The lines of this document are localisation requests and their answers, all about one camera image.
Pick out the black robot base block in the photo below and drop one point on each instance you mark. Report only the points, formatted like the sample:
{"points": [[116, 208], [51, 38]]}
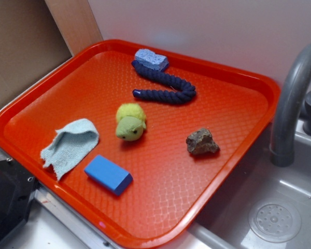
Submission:
{"points": [[17, 191]]}

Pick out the brown grey rock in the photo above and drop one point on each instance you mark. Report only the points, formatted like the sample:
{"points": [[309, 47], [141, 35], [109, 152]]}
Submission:
{"points": [[200, 142]]}

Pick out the green yellow plush toy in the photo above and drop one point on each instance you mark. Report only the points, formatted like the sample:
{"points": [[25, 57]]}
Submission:
{"points": [[131, 122]]}

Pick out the grey curved faucet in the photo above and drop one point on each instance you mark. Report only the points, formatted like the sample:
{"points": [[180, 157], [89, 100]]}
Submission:
{"points": [[295, 98]]}

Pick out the blue rectangular block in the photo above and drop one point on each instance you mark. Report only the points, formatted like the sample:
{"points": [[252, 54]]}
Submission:
{"points": [[109, 175]]}

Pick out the grey toy sink basin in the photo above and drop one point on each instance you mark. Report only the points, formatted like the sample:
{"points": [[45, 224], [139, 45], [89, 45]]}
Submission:
{"points": [[260, 205]]}

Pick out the light blue sponge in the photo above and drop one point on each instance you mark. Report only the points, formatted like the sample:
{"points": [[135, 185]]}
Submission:
{"points": [[152, 60]]}

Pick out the light blue cloth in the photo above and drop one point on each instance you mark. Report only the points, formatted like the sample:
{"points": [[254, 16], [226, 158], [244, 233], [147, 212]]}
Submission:
{"points": [[71, 144]]}

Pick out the orange plastic tray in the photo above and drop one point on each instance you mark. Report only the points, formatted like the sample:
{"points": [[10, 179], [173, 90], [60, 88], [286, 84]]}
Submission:
{"points": [[170, 185]]}

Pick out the brown cardboard panel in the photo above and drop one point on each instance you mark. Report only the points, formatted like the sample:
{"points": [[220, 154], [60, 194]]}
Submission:
{"points": [[38, 36]]}

